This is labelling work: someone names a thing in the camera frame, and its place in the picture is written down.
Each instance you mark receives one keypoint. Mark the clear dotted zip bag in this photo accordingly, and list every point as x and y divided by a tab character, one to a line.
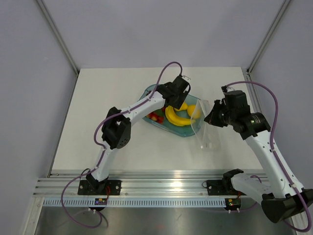
207	136

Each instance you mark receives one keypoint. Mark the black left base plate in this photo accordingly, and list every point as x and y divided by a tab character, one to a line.
109	187

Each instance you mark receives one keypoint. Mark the yellow pear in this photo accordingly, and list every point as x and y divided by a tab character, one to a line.
183	107

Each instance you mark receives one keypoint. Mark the left aluminium frame post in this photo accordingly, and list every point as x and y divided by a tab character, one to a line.
57	35

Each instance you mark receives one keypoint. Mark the yellow banana bunch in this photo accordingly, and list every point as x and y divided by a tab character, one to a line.
175	119

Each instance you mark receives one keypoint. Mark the white slotted cable duct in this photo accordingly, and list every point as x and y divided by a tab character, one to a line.
137	202

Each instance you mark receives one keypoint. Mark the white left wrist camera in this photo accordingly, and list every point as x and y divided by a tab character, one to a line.
185	78

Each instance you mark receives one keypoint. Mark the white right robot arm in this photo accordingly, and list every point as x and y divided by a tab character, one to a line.
285	196

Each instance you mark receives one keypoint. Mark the aluminium frame post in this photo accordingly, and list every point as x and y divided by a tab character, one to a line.
269	35
57	35

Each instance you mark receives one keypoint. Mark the right aluminium frame post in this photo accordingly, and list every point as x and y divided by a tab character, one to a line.
269	35

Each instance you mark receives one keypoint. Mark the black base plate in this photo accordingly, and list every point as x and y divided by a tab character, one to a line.
109	187
216	188

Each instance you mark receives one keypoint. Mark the teal plastic tray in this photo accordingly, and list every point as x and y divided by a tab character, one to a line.
185	131

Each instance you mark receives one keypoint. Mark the yellow lemon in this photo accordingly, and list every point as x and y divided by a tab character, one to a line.
193	112

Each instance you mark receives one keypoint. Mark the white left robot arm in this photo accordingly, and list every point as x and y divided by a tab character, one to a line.
114	132

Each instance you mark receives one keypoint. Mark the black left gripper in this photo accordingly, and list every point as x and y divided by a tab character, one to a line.
177	104

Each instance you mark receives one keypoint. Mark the red strawberries with leaves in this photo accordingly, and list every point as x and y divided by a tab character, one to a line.
157	115

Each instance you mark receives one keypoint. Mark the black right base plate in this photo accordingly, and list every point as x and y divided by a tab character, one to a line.
216	188

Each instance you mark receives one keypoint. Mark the aluminium mounting rail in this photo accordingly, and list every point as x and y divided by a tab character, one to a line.
142	183

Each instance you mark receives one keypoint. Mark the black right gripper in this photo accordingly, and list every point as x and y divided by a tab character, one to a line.
212	117

